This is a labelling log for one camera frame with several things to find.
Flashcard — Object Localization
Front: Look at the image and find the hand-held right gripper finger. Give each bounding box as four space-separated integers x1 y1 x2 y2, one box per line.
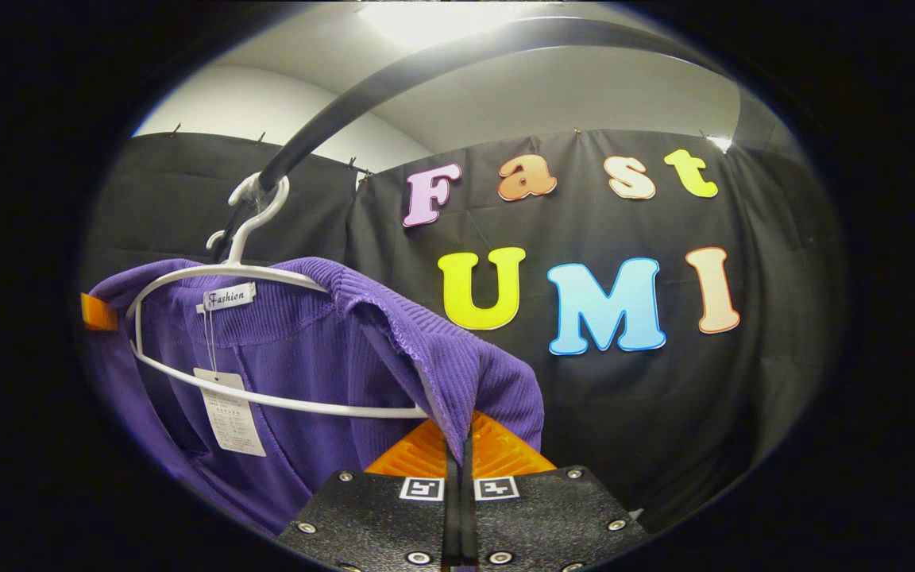
461 411 651 572
276 419 459 572

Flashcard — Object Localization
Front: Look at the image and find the purple ribbed jacket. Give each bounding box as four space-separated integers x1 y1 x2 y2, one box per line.
84 256 546 537

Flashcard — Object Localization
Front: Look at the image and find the white plastic clothes hanger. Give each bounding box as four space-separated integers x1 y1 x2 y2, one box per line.
125 173 430 420

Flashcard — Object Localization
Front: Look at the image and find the white paper price tag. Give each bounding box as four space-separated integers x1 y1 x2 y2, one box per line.
193 367 268 458

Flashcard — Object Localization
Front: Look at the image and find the black backdrop cloth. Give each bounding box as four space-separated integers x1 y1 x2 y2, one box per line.
80 127 847 533

